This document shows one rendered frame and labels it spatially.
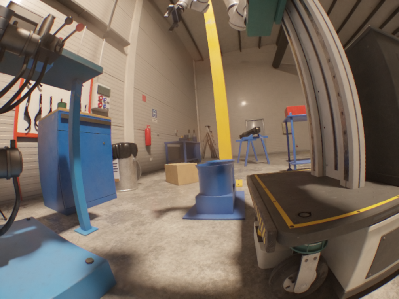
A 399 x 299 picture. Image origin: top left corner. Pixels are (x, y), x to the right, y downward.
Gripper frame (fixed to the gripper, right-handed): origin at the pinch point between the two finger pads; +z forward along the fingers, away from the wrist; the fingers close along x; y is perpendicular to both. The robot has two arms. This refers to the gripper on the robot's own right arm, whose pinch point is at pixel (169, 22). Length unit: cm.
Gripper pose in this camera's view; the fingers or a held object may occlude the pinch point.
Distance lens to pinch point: 119.1
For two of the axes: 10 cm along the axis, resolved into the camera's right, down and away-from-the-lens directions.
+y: 9.4, 3.3, -1.0
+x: 0.6, 1.2, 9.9
